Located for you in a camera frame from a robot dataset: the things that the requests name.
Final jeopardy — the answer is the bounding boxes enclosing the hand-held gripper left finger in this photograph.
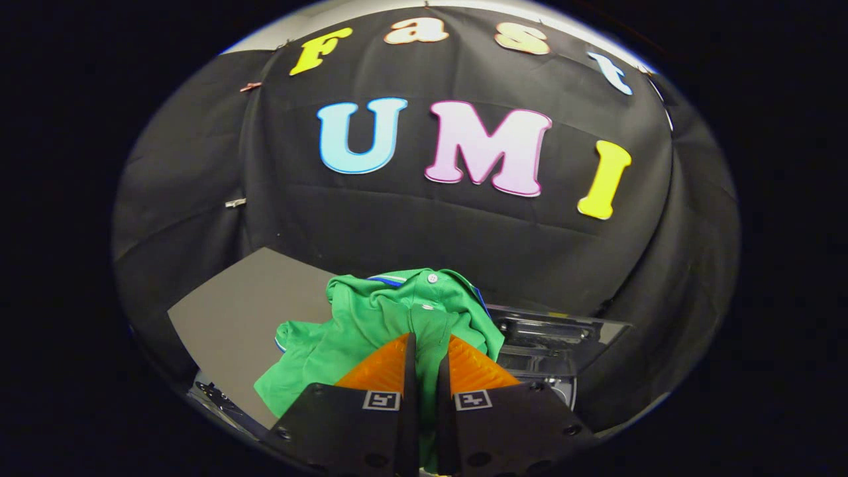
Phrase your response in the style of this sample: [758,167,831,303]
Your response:
[264,332,420,477]

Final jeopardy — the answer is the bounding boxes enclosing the green polo shirt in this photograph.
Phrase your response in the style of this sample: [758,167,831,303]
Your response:
[254,267,505,474]

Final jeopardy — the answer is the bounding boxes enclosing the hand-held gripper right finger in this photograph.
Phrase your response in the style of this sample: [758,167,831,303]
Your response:
[434,333,595,477]

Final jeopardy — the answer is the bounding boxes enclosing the grey washing machine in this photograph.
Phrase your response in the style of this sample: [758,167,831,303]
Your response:
[167,247,631,439]

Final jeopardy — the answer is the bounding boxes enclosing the black backdrop cloth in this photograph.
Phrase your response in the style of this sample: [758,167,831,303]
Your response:
[111,5,741,433]

